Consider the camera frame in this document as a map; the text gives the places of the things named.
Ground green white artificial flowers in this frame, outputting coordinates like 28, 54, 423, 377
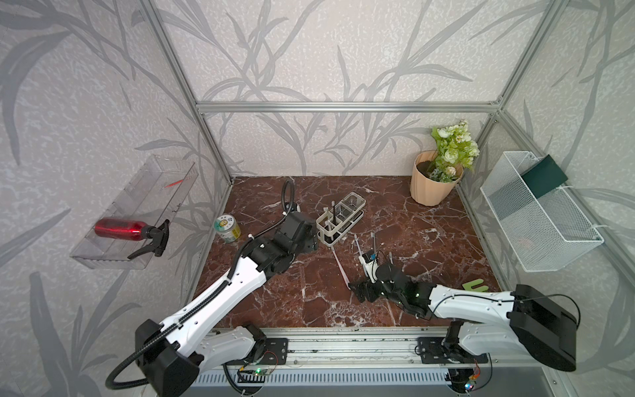
427, 120, 481, 183

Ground peach ribbed flower pot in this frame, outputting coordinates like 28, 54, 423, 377
410, 151, 463, 207

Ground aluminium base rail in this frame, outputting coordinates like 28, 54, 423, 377
141, 326, 552, 371

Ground dark green card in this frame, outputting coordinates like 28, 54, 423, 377
521, 155, 568, 199

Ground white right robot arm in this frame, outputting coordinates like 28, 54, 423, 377
349, 263, 579, 372

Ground black toothbrush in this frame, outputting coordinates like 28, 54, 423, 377
331, 201, 337, 226

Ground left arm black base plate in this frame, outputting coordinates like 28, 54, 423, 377
228, 338, 289, 366

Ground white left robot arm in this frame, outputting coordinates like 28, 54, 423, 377
105, 211, 318, 396

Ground red spray bottle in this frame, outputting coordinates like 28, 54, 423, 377
94, 218, 170, 260

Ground clear wall shelf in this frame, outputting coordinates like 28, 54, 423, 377
70, 155, 198, 270

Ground pink toothbrush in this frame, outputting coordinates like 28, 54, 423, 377
331, 247, 351, 290

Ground olive green toothbrush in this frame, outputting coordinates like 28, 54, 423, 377
324, 208, 332, 231

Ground green yellow label jar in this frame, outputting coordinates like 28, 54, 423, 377
213, 214, 241, 243

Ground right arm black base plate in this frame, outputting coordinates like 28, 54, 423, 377
414, 337, 489, 365

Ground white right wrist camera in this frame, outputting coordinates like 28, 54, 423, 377
358, 250, 379, 283

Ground white wire mesh basket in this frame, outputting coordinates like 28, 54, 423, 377
481, 152, 605, 272

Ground light blue long toothbrush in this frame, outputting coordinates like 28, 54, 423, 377
353, 233, 363, 256

